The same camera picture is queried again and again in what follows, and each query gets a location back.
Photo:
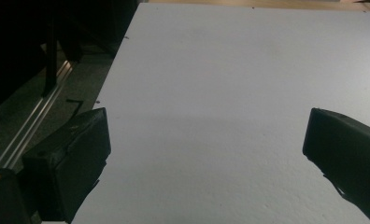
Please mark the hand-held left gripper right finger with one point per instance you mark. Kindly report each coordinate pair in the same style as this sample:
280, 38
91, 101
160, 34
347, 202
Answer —
348, 149

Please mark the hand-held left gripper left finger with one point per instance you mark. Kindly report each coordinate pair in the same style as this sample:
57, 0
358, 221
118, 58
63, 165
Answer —
71, 152

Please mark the black stand leg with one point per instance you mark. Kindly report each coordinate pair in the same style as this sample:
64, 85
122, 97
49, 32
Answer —
50, 59

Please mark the aluminium floor rail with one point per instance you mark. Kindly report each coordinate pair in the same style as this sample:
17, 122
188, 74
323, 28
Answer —
36, 115

